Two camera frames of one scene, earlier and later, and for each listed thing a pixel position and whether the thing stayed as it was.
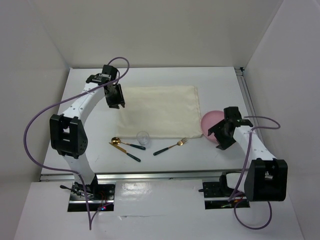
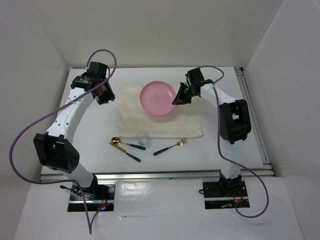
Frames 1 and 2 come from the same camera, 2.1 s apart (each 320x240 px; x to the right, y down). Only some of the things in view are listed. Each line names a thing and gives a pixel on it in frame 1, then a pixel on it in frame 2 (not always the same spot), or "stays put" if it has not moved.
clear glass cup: x=143 y=137 stays put
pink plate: x=210 y=119 to x=157 y=98
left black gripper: x=119 y=99 to x=109 y=96
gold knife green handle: x=128 y=154 stays put
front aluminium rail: x=145 y=175 stays put
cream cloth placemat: x=162 y=111 stays put
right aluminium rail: x=250 y=107 stays put
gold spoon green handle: x=116 y=141 stays put
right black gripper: x=224 y=144 to x=181 y=99
